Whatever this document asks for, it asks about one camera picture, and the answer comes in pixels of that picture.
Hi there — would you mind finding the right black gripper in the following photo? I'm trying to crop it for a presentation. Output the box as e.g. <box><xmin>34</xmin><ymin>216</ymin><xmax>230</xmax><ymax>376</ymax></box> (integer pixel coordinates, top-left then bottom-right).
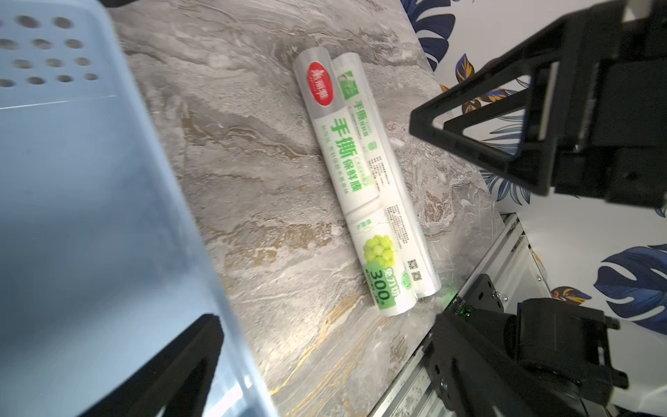
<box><xmin>409</xmin><ymin>1</ymin><xmax>666</xmax><ymax>208</ymax></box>

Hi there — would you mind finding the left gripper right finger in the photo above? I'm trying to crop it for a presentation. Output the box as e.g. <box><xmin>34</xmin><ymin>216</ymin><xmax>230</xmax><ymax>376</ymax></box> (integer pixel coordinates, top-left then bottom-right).
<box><xmin>427</xmin><ymin>311</ymin><xmax>594</xmax><ymax>416</ymax></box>

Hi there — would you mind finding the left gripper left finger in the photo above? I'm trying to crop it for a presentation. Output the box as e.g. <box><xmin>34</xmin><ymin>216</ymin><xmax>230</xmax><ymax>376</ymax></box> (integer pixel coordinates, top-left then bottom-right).
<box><xmin>83</xmin><ymin>314</ymin><xmax>224</xmax><ymax>416</ymax></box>

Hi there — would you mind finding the plastic wrap roll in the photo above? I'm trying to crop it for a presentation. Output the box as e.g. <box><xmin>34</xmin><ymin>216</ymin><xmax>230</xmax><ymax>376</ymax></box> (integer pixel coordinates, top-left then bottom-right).
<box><xmin>333</xmin><ymin>52</ymin><xmax>442</xmax><ymax>298</ymax></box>
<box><xmin>294</xmin><ymin>47</ymin><xmax>418</xmax><ymax>316</ymax></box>

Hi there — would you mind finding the light blue plastic basket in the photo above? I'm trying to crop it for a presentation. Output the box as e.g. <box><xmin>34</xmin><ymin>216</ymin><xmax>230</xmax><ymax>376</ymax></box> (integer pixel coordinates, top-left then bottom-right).
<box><xmin>1</xmin><ymin>1</ymin><xmax>276</xmax><ymax>416</ymax></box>

